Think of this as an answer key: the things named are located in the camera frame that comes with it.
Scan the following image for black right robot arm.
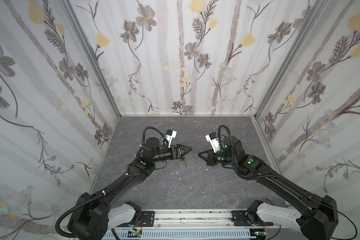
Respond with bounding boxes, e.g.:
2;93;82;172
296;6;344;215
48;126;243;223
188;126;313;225
198;132;340;240

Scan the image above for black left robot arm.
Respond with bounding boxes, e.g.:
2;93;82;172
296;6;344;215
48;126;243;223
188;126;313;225
55;127;192;240

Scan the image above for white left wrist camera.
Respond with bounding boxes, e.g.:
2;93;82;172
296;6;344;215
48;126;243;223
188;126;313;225
163;130;177;147

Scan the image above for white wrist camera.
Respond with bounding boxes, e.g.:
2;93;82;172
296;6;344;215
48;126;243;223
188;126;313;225
206;132;221;153
163;130;177;147

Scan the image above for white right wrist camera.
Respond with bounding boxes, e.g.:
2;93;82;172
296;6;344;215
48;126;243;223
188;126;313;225
206;132;221;153

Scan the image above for aluminium mounting rail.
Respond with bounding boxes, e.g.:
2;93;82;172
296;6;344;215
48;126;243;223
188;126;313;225
138;204;302;231

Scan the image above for white slotted cable duct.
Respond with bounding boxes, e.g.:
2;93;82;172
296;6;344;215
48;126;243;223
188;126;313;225
114;229;257;240

